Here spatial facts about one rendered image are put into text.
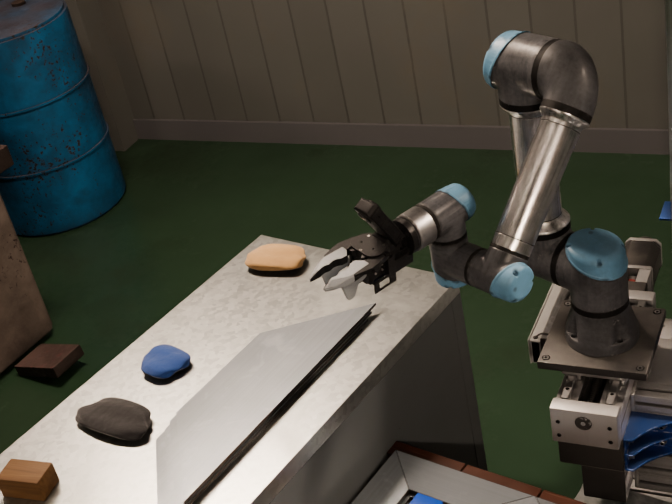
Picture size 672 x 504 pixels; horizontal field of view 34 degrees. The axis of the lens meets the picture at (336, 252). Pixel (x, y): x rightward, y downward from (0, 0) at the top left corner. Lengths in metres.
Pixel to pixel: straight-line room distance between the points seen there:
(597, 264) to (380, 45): 3.28
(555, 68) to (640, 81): 3.03
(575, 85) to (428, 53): 3.28
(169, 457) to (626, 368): 0.93
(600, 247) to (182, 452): 0.92
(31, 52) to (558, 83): 3.54
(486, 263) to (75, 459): 0.94
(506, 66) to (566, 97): 0.15
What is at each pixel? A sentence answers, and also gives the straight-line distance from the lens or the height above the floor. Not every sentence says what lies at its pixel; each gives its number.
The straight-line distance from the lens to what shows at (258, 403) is 2.27.
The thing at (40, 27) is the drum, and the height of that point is 1.00.
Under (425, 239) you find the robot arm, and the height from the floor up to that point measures 1.43.
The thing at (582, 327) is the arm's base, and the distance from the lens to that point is 2.28.
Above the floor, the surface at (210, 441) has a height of 1.07.
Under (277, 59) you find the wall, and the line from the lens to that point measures 5.61.
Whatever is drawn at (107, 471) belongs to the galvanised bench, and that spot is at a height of 1.05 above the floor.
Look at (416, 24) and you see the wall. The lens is 5.21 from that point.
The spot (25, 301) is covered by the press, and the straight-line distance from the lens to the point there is 4.62.
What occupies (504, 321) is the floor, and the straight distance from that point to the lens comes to 4.16.
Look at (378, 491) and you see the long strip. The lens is 2.34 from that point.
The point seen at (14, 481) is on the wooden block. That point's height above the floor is 1.10.
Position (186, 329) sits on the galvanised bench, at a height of 1.05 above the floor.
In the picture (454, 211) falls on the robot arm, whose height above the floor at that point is 1.45.
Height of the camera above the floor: 2.47
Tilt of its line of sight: 31 degrees down
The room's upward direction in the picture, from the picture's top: 13 degrees counter-clockwise
